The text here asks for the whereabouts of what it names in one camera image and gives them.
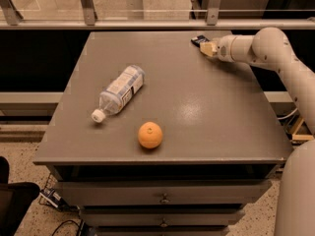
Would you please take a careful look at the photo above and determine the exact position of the grey drawer cabinet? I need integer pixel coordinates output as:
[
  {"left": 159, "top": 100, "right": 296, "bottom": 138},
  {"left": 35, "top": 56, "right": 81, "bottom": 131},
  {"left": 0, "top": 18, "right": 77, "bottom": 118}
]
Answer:
[{"left": 34, "top": 31, "right": 292, "bottom": 236}]

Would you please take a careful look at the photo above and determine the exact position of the dark blue rxbar wrapper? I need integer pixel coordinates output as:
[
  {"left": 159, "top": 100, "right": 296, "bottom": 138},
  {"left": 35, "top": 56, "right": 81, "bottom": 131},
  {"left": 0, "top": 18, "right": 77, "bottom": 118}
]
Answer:
[{"left": 191, "top": 35, "right": 209, "bottom": 47}]

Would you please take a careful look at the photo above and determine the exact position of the black office chair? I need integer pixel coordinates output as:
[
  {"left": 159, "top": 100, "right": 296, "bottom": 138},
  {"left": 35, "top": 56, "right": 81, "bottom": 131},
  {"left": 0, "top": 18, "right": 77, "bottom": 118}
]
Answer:
[{"left": 0, "top": 156, "right": 39, "bottom": 236}]

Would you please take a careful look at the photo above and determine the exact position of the lower grey drawer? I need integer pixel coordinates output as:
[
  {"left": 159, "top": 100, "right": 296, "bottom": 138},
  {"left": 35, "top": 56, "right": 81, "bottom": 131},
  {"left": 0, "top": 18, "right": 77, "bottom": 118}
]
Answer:
[{"left": 80, "top": 207, "right": 244, "bottom": 227}]

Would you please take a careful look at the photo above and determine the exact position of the orange fruit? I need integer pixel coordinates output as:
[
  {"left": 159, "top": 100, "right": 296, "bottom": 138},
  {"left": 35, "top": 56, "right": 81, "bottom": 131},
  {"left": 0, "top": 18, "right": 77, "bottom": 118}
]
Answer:
[{"left": 138, "top": 122, "right": 163, "bottom": 149}]

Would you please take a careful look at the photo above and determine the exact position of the clear plastic water bottle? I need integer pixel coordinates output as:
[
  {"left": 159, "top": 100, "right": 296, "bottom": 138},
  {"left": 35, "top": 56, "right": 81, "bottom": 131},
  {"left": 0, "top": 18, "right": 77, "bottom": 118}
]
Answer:
[{"left": 92, "top": 65, "right": 145, "bottom": 123}]

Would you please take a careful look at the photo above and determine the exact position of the yellow wooden frame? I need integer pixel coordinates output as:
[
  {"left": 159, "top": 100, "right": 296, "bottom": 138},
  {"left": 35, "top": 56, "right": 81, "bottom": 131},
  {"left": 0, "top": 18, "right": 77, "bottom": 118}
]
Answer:
[{"left": 289, "top": 116, "right": 314, "bottom": 142}]

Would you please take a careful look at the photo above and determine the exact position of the upper grey drawer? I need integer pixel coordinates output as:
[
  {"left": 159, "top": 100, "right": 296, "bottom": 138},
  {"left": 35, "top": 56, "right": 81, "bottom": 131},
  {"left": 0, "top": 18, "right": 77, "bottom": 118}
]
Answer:
[{"left": 55, "top": 180, "right": 271, "bottom": 207}]

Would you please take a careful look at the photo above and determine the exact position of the black floor cable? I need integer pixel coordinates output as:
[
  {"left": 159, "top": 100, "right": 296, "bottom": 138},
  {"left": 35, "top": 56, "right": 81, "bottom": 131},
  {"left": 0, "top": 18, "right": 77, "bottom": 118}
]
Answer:
[{"left": 50, "top": 219, "right": 87, "bottom": 236}]

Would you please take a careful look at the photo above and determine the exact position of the small box on floor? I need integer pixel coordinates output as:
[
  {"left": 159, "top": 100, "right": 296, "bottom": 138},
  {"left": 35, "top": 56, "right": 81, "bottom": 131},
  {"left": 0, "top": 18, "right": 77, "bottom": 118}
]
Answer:
[{"left": 39, "top": 188, "right": 64, "bottom": 208}]

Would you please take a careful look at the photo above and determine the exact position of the grey drawer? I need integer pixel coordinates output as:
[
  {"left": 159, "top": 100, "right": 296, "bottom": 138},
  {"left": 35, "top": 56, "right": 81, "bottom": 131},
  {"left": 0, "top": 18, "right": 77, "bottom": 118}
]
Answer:
[
  {"left": 55, "top": 180, "right": 271, "bottom": 207},
  {"left": 80, "top": 207, "right": 244, "bottom": 227}
]

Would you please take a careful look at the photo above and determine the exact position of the metal glass railing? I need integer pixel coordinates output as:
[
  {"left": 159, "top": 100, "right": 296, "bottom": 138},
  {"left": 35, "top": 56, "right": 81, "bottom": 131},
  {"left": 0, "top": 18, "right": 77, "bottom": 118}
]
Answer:
[{"left": 0, "top": 0, "right": 315, "bottom": 30}]

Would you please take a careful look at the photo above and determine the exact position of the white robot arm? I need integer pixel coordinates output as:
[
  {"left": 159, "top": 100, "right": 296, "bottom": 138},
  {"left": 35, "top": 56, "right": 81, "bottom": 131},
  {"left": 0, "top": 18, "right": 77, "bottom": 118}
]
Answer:
[{"left": 199, "top": 28, "right": 315, "bottom": 236}]

